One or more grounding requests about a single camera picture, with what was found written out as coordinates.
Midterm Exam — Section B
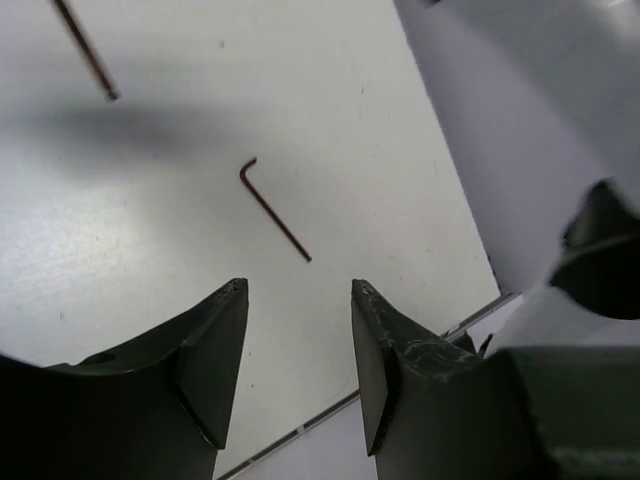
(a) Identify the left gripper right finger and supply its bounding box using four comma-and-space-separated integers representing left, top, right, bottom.
351, 280, 550, 479

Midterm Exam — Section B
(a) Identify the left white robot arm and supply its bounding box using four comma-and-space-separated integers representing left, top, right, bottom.
1, 181, 639, 479

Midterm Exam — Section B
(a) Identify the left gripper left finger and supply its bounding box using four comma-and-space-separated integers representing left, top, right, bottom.
1, 278, 249, 479

